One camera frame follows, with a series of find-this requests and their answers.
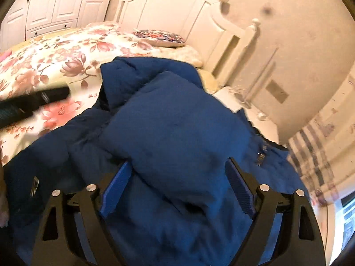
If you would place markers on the white wooden headboard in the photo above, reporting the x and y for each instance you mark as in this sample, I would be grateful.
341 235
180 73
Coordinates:
177 13

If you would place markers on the striped curtain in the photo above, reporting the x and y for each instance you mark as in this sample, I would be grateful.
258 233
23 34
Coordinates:
313 149

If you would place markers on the wall switch plate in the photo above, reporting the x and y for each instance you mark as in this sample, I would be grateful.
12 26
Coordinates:
276 91

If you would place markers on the floral quilt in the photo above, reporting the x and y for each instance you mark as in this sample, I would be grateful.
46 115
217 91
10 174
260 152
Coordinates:
55 55

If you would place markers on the white nightstand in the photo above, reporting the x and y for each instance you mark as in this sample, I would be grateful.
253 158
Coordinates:
258 116

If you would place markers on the yellow bedsheet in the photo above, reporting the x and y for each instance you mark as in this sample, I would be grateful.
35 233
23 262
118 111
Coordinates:
210 81

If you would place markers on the blue puffer jacket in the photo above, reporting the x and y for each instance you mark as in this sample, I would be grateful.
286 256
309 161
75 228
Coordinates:
172 122

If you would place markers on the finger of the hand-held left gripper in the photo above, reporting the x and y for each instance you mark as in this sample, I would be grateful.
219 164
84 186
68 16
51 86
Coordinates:
27 104

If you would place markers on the white wardrobe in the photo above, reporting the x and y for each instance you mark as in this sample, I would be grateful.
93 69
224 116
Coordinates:
55 2

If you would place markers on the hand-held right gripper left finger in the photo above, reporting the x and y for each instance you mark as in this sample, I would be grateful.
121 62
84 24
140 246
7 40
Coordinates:
116 189

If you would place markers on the patterned pillow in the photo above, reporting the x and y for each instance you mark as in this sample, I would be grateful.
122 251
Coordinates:
160 36

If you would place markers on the white wall conduit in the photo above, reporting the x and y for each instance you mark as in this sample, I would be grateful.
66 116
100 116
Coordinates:
263 72

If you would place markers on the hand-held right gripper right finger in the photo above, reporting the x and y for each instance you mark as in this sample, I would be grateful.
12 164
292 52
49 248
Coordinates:
239 189

